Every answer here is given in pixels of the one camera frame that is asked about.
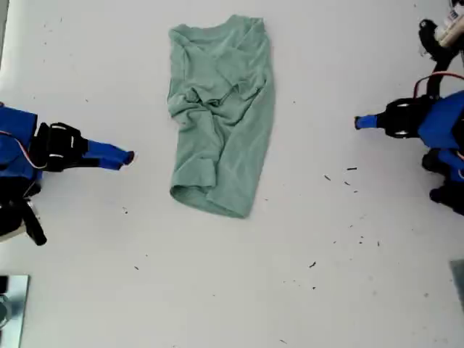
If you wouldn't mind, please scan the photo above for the green t-shirt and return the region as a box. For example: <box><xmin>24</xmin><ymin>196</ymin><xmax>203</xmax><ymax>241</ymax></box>
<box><xmin>167</xmin><ymin>14</ymin><xmax>276</xmax><ymax>220</ymax></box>

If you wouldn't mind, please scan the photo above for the red white wire arm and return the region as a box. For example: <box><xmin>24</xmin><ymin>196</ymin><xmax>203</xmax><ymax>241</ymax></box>
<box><xmin>0</xmin><ymin>129</ymin><xmax>47</xmax><ymax>171</ymax></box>

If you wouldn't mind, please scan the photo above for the red wire on arm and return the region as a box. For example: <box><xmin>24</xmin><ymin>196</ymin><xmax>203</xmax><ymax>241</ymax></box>
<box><xmin>414</xmin><ymin>73</ymin><xmax>464</xmax><ymax>97</ymax></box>

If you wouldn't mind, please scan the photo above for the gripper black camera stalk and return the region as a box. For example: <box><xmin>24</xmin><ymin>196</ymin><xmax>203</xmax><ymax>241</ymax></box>
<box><xmin>426</xmin><ymin>54</ymin><xmax>454</xmax><ymax>99</ymax></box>

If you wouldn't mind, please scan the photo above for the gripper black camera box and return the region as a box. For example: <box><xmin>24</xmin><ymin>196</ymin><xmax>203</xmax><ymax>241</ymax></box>
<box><xmin>20</xmin><ymin>197</ymin><xmax>49</xmax><ymax>247</ymax></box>
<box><xmin>418</xmin><ymin>17</ymin><xmax>464</xmax><ymax>61</ymax></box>

